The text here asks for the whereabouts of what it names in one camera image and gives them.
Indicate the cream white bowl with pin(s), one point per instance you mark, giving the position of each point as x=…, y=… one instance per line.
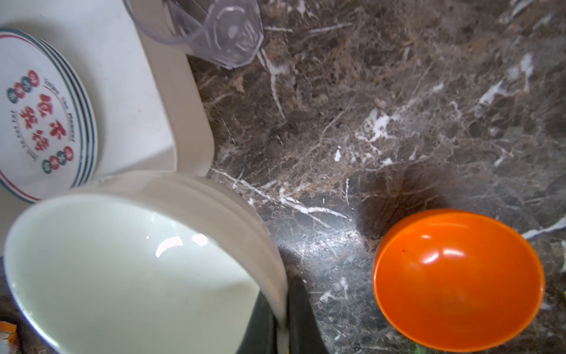
x=145, y=262

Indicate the white plastic bin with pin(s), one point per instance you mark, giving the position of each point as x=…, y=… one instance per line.
x=148, y=111

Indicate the clear cup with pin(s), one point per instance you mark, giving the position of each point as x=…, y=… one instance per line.
x=227, y=33

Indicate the white plate red green characters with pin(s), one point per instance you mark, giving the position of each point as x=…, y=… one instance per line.
x=44, y=148

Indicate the orange snack packet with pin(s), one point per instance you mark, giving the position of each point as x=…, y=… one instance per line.
x=9, y=340

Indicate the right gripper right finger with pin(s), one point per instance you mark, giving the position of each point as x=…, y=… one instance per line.
x=305, y=337

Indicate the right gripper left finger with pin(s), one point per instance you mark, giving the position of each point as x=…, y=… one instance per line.
x=261, y=334

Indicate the green rim Hao Wei plate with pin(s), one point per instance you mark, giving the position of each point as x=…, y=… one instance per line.
x=87, y=113

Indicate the orange bowl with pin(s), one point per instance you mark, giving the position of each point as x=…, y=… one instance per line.
x=457, y=281

